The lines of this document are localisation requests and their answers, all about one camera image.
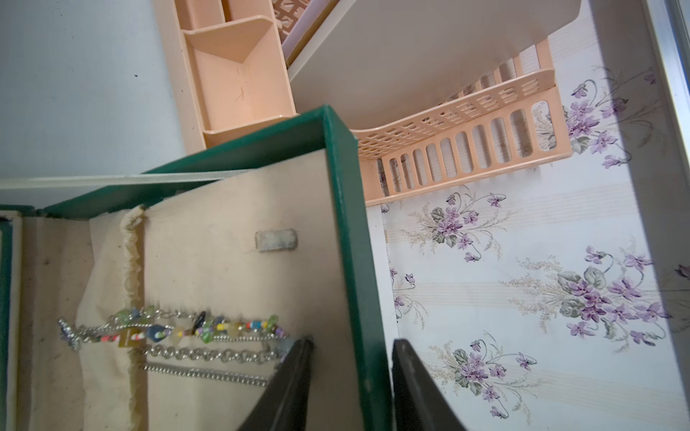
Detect green jewelry box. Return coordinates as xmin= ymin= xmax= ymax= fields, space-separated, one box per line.
xmin=1 ymin=107 xmax=393 ymax=430

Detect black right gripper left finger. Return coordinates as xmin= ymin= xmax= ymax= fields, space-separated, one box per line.
xmin=238 ymin=338 xmax=314 ymax=431

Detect beige folder in organizer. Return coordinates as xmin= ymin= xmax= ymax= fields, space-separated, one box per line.
xmin=289 ymin=0 xmax=580 ymax=129

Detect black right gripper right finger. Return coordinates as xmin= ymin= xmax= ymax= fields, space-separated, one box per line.
xmin=392 ymin=339 xmax=466 ymax=431

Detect beaded silver jewelry chain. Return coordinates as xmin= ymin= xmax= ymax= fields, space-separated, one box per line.
xmin=57 ymin=305 xmax=295 ymax=388

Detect peach plastic file organizer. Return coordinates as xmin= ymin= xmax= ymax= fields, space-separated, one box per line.
xmin=153 ymin=1 xmax=580 ymax=206

